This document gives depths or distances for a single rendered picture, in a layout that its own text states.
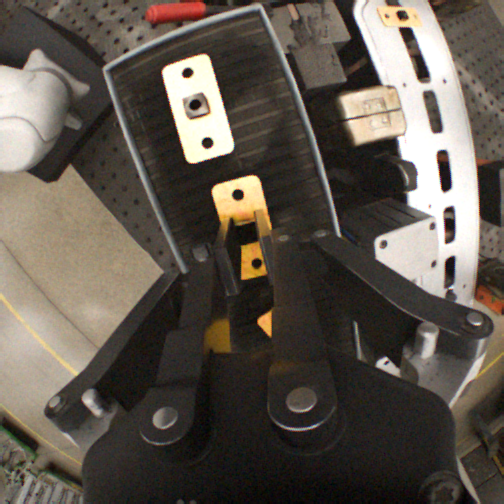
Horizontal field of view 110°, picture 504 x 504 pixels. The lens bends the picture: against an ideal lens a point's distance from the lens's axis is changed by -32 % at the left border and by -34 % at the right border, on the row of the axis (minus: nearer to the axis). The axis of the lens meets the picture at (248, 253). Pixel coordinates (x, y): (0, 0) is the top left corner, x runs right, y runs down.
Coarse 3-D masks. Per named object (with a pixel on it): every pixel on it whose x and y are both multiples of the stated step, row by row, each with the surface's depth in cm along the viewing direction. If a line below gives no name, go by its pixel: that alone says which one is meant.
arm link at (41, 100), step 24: (0, 72) 22; (24, 72) 26; (0, 96) 22; (24, 96) 25; (48, 96) 29; (0, 120) 23; (24, 120) 25; (48, 120) 30; (0, 144) 25; (24, 144) 28; (48, 144) 33; (0, 168) 27; (24, 168) 31
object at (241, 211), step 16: (224, 192) 20; (256, 192) 20; (224, 208) 20; (240, 208) 20; (256, 208) 21; (240, 224) 20; (240, 240) 21; (256, 240) 21; (256, 256) 22; (256, 272) 23
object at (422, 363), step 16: (416, 336) 5; (432, 336) 5; (416, 352) 5; (432, 352) 5; (448, 352) 5; (400, 368) 6; (416, 368) 5; (432, 368) 5; (448, 368) 5; (464, 368) 4; (416, 384) 5; (432, 384) 4; (448, 384) 4; (464, 384) 4; (448, 400) 4
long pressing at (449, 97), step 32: (384, 0) 24; (416, 0) 23; (384, 32) 26; (416, 32) 26; (384, 64) 29; (448, 64) 27; (416, 96) 30; (448, 96) 29; (416, 128) 32; (448, 128) 32; (416, 160) 34; (416, 192) 36; (448, 192) 36; (448, 256) 40; (448, 288) 43
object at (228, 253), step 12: (228, 228) 17; (216, 240) 15; (228, 240) 15; (216, 252) 14; (228, 252) 14; (240, 252) 20; (228, 264) 14; (240, 264) 18; (228, 276) 15; (240, 276) 17; (228, 288) 15; (240, 288) 15
